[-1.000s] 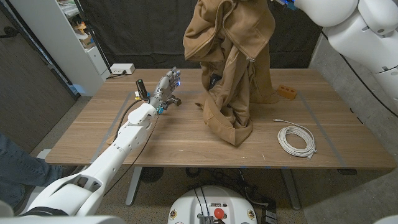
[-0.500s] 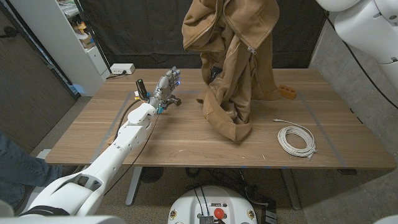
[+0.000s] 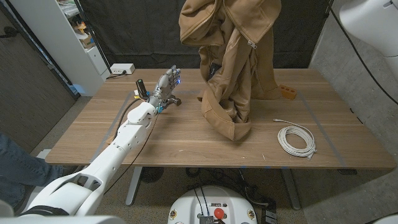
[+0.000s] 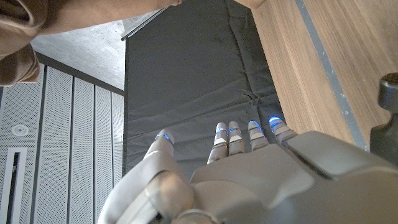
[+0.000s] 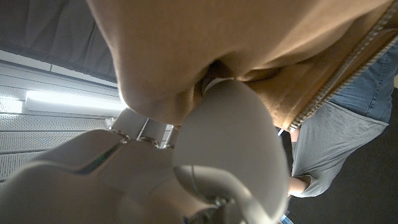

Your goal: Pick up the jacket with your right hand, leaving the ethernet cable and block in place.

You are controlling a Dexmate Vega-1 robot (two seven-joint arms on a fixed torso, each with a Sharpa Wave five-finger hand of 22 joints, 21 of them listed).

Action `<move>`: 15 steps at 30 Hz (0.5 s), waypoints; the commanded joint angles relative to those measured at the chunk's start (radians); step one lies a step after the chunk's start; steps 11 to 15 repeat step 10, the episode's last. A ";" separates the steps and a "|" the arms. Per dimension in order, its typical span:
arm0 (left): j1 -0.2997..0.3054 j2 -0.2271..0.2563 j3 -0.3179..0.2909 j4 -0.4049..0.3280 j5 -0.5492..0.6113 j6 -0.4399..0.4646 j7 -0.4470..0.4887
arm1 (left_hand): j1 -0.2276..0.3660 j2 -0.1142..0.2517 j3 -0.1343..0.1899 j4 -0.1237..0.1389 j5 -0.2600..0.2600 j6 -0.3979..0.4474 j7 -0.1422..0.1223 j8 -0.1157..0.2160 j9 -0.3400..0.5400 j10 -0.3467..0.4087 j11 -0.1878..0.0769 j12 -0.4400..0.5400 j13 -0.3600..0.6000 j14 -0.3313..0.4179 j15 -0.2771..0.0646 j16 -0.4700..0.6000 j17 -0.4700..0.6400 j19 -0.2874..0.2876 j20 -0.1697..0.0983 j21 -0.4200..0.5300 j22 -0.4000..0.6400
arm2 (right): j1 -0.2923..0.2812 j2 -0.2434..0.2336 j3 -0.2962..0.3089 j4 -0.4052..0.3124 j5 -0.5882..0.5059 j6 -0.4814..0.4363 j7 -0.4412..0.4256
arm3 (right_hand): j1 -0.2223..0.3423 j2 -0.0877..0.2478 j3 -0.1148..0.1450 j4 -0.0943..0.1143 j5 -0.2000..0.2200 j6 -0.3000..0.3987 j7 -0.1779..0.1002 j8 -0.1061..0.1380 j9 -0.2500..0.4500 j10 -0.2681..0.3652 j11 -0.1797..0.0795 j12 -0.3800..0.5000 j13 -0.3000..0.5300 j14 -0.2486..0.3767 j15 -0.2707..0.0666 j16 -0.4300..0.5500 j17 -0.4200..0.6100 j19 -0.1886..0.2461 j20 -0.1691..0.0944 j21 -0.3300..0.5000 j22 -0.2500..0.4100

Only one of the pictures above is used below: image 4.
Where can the black backdrop curtain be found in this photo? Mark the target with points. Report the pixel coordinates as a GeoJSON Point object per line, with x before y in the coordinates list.
{"type": "Point", "coordinates": [192, 77]}

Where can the steel meat mallet head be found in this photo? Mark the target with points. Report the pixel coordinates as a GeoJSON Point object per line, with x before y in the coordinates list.
{"type": "Point", "coordinates": [387, 137]}

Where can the round white ceiling sensor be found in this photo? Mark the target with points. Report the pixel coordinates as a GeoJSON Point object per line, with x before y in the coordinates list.
{"type": "Point", "coordinates": [20, 130]}

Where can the white ceiling vent frame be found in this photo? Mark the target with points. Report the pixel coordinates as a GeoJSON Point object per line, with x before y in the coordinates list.
{"type": "Point", "coordinates": [21, 186]}

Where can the brown jacket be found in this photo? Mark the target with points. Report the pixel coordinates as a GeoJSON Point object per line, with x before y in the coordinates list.
{"type": "Point", "coordinates": [77, 15]}

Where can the grey tape strip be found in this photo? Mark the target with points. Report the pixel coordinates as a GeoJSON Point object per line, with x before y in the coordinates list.
{"type": "Point", "coordinates": [332, 77]}

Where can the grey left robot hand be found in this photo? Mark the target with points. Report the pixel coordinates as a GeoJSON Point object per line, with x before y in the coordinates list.
{"type": "Point", "coordinates": [264, 186]}

